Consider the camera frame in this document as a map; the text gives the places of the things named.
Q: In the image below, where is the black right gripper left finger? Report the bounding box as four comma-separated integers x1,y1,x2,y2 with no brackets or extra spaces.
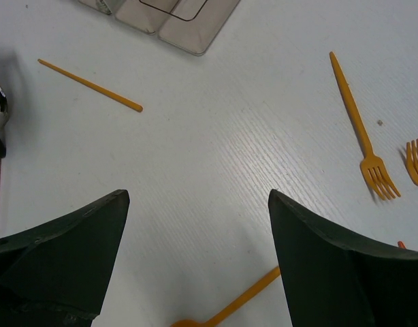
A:
0,189,130,326

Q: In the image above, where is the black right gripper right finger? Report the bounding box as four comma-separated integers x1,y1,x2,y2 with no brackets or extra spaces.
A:
268,190,418,326

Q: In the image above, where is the orange plastic spoon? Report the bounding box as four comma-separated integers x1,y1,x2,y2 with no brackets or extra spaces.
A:
172,266,280,327

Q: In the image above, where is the orange plastic chopstick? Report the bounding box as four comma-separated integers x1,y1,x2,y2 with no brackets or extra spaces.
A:
37,59,143,112

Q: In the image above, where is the clear four-compartment organizer tray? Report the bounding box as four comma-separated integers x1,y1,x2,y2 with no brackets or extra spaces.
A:
81,0,240,56

